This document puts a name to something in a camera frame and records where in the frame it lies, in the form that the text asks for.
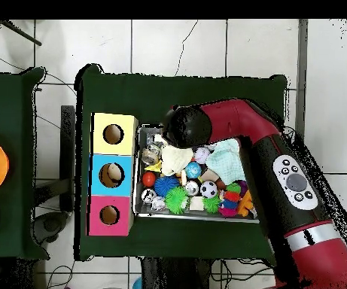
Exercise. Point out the cream yellow cloth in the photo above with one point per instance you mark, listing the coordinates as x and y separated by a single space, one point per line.
176 159

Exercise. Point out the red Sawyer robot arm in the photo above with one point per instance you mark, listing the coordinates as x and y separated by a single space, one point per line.
236 120

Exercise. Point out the wooden box with three holes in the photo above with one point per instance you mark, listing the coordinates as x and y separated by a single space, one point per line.
125 186

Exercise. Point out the shallow mesh bin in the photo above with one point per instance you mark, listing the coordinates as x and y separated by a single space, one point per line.
144 210

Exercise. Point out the blue globe ball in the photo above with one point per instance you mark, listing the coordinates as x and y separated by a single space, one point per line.
193 170

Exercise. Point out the blue spiky ball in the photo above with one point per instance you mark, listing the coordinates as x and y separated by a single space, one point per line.
165 185

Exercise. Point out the white baseball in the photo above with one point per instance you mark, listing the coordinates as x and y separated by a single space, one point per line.
202 155

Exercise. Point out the red ball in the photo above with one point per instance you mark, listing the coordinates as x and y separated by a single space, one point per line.
148 179

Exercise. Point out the silver drink can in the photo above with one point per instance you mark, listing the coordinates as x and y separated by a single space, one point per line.
192 188

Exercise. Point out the green spiky ball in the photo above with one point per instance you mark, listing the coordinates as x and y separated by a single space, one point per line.
176 200

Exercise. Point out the small soccer ball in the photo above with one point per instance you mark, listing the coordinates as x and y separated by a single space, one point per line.
208 189

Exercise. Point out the mint green cloth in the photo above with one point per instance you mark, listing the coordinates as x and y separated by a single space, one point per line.
225 164

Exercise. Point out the dark green table cloth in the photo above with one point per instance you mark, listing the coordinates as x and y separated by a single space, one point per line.
161 90
4 105

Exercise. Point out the orange toy brick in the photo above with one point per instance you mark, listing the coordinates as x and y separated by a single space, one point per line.
245 204

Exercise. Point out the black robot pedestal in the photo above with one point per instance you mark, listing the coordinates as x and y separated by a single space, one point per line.
176 277

